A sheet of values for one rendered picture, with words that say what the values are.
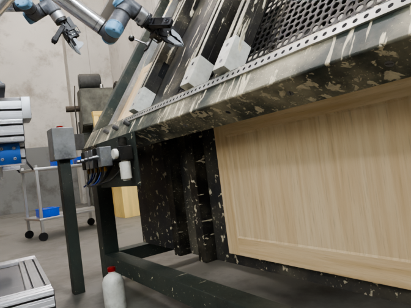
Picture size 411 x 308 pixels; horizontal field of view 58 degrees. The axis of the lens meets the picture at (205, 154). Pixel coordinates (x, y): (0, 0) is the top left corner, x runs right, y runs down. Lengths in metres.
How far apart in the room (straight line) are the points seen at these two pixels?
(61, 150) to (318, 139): 1.46
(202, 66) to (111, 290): 1.09
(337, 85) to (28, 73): 10.30
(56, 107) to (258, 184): 9.65
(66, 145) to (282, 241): 1.34
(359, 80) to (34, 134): 10.04
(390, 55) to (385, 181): 0.38
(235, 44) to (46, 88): 9.80
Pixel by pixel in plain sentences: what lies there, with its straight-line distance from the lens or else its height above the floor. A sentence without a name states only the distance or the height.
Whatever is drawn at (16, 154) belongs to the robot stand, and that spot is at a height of 0.76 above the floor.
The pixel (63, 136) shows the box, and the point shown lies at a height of 0.88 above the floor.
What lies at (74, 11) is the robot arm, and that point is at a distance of 1.86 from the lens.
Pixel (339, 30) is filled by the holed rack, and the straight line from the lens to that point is 0.89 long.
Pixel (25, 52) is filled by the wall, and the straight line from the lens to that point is 11.08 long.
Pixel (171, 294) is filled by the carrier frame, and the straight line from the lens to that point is 1.62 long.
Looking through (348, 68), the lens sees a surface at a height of 0.79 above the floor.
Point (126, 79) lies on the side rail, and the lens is 2.46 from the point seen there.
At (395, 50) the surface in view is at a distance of 0.79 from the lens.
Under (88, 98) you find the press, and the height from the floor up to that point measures 2.35.
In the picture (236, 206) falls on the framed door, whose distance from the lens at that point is 1.49.
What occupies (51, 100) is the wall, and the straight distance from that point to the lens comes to 10.81.
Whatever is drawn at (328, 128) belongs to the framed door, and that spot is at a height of 0.69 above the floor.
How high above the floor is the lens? 0.63
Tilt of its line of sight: 2 degrees up
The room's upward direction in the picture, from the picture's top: 7 degrees counter-clockwise
